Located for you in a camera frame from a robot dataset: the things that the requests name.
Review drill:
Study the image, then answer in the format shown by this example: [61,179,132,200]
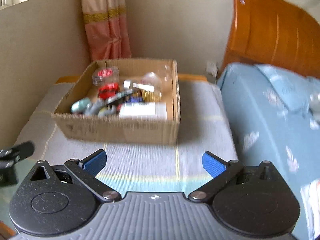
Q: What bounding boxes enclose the light blue round case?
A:
[71,98,92,114]

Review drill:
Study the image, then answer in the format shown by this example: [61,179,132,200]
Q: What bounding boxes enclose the grey hippo figurine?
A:
[84,99,117,117]

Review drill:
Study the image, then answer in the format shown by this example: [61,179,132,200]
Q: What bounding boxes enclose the white plastic jar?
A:
[119,102,167,119]

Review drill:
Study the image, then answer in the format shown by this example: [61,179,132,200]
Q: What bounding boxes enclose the black oval case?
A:
[105,89,135,105]

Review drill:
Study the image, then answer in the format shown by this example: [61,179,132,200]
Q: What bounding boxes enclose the red toy train block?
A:
[98,82,119,100]

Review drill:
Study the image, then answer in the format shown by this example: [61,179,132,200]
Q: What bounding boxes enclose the clear jar red lid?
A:
[92,66,119,86]

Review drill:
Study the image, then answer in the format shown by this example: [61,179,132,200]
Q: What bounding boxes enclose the clear plastic cup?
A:
[141,65,172,88]

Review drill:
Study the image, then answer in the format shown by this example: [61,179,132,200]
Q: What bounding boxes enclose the brown cardboard box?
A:
[52,58,181,145]

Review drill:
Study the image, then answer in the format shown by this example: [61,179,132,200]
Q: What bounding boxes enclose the stack of papers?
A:
[300,179,320,239]

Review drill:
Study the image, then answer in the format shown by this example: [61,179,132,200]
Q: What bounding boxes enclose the blue floral pillow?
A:
[255,64,319,113]

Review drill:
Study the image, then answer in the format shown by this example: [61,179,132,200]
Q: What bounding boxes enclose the wooden headboard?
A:
[221,0,319,77]

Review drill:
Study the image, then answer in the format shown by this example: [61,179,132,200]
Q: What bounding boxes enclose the pink curtain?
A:
[81,0,131,61]

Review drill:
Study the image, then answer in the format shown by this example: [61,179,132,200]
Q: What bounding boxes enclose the white wall charger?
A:
[206,61,218,76]

